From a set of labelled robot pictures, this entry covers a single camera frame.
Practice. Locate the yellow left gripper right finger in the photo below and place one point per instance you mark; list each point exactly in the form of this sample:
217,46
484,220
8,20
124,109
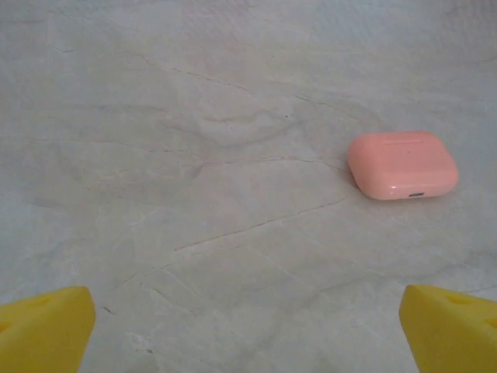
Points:
454,334

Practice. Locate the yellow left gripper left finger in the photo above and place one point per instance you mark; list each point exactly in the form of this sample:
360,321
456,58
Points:
42,334

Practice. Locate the pink earbuds case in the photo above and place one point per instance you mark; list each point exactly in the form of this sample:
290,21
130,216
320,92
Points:
402,165

